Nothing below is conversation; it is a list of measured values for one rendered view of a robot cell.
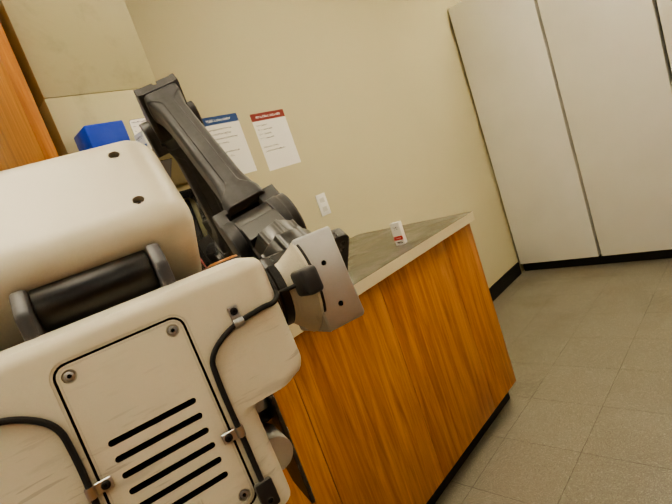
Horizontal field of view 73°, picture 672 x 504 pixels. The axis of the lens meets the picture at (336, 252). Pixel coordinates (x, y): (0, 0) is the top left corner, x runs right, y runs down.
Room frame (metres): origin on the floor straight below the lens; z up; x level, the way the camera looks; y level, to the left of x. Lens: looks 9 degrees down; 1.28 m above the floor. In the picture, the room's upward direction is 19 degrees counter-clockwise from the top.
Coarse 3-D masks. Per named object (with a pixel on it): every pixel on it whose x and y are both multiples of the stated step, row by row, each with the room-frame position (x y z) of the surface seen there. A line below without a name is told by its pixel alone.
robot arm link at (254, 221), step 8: (256, 208) 0.65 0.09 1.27; (264, 208) 0.64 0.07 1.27; (240, 216) 0.64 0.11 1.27; (248, 216) 0.63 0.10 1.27; (256, 216) 0.63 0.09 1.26; (264, 216) 0.61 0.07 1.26; (272, 216) 0.61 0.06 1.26; (280, 216) 0.61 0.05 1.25; (240, 224) 0.62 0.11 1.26; (248, 224) 0.61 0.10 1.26; (256, 224) 0.60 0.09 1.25; (264, 224) 0.60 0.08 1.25; (248, 232) 0.59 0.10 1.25; (256, 232) 0.59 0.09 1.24; (248, 240) 0.60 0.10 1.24; (256, 256) 0.61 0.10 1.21
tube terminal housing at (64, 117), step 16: (80, 96) 1.31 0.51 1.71; (96, 96) 1.34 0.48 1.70; (112, 96) 1.37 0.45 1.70; (128, 96) 1.40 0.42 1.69; (48, 112) 1.26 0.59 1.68; (64, 112) 1.27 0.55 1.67; (80, 112) 1.30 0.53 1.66; (96, 112) 1.33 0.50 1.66; (112, 112) 1.36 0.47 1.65; (128, 112) 1.39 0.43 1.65; (48, 128) 1.30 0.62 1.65; (64, 128) 1.26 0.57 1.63; (80, 128) 1.29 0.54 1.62; (128, 128) 1.37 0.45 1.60; (64, 144) 1.25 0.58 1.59
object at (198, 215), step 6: (180, 192) 1.41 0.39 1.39; (186, 192) 1.43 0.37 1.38; (192, 192) 1.44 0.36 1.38; (186, 198) 1.42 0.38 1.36; (192, 198) 1.43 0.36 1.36; (192, 204) 1.43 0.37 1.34; (198, 204) 1.44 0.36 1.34; (192, 210) 1.42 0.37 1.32; (198, 210) 1.44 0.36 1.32; (198, 216) 1.43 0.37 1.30; (204, 216) 1.44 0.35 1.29; (198, 222) 1.43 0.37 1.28; (198, 228) 1.42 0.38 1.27; (204, 228) 1.43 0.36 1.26; (198, 234) 1.42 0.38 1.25; (204, 234) 1.43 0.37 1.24; (198, 240) 1.41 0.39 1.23
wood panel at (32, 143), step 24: (0, 24) 1.15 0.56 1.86; (0, 48) 1.14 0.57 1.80; (0, 72) 1.17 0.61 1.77; (0, 96) 1.23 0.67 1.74; (24, 96) 1.14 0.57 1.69; (0, 120) 1.30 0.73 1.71; (24, 120) 1.15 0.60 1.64; (0, 144) 1.38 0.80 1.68; (24, 144) 1.21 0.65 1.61; (48, 144) 1.14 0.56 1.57; (0, 168) 1.47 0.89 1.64
